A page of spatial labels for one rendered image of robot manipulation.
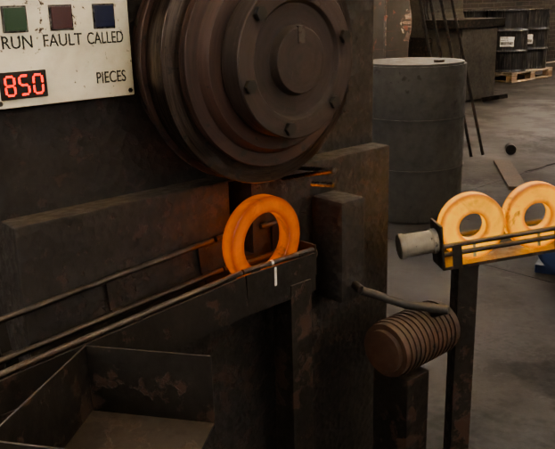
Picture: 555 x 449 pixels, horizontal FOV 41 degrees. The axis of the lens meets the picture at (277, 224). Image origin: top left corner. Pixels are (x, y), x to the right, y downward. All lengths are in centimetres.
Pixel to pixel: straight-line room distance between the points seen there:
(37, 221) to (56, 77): 24
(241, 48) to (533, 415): 157
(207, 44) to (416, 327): 79
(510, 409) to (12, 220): 165
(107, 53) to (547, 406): 173
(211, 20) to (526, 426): 157
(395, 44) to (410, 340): 423
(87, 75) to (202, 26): 22
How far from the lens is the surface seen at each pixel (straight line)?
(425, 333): 169
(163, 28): 127
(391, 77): 410
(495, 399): 249
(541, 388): 259
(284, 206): 151
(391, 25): 566
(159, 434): 115
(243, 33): 127
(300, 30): 134
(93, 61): 136
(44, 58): 132
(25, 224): 130
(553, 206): 183
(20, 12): 130
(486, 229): 178
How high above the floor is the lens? 121
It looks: 17 degrees down
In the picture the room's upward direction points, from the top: 2 degrees counter-clockwise
